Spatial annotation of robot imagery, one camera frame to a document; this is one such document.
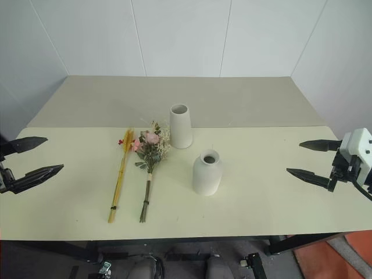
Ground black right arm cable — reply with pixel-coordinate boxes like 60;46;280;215
352;179;372;202

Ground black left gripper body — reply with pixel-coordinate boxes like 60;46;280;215
0;167;15;195

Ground black table frame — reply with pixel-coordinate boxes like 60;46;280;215
0;232;347;263

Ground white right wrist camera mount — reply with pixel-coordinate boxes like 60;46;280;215
338;127;372;185

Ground caster wheel with green tab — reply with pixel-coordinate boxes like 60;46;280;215
98;260;113;276

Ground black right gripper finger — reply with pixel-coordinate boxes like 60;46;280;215
285;167;335;193
299;139;344;153

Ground yellow dried grass bundle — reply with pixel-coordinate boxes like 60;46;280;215
107;126;136;225

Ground white cone-shaped vase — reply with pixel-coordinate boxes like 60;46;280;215
169;103;194;150

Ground black bracket with white block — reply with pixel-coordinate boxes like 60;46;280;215
238;252;268;279

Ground orange floor mat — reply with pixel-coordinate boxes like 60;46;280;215
292;231;372;279

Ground pink flower bouquet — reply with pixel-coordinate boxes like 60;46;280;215
134;117;172;224

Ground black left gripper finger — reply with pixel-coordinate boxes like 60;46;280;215
0;136;48;161
10;164;65;195

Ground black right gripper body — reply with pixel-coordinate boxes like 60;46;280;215
328;149;364;184

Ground white bottle-shaped vase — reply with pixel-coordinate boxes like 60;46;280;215
192;148;224;196

